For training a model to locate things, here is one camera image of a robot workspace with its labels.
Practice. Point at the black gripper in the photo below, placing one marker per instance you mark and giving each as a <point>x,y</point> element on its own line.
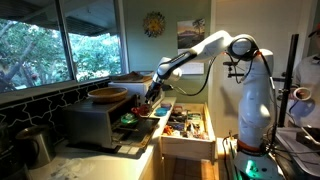
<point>153,90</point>

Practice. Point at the orange packet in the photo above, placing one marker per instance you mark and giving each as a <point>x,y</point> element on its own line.
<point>143,110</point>

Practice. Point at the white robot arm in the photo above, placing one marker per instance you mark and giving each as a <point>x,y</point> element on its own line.
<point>252,157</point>

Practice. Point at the purple small bowl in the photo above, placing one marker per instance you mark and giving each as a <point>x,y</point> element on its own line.
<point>166,105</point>

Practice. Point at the teal small bowl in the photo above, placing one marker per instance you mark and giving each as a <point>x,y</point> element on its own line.
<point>161,112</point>

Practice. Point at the wooden tray on microwave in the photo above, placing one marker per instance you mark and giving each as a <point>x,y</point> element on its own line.
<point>133,77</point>

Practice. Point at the green packet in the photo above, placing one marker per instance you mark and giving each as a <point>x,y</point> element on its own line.
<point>128,119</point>

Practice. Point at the silver toaster oven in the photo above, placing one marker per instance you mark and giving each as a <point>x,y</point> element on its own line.
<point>98,126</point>

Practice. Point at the brown woven bowl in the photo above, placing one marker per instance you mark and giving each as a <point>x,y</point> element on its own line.
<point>108,94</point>

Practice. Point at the white microwave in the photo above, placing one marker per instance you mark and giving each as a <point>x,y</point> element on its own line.
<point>139,89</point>

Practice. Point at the open wooden drawer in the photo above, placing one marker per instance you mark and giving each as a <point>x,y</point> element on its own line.
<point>189,133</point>

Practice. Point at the steel kettle pot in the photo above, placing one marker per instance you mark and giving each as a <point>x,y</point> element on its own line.
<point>36,146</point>

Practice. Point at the person in grey shirt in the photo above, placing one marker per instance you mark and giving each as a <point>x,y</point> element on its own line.
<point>305,88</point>

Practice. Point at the sun wall ornament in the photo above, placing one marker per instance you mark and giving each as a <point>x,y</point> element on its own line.
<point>154,24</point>

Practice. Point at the landscape wall calendar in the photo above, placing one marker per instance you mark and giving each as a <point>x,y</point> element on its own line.
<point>190,33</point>

